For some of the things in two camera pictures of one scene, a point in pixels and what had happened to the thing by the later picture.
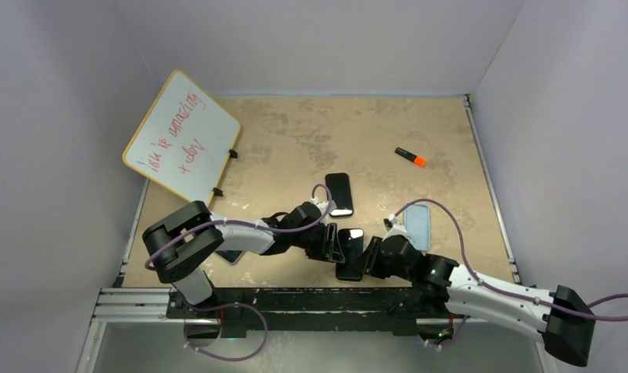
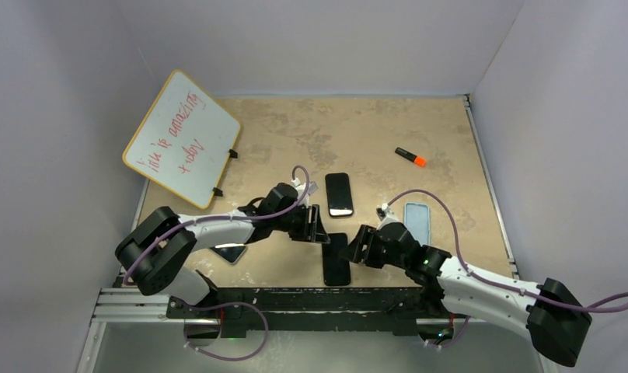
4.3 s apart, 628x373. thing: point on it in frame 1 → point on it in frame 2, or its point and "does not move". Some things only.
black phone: (339, 186) does not move
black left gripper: (328, 249) → (305, 234)
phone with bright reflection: (231, 256) does not move
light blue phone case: (416, 218) does not move
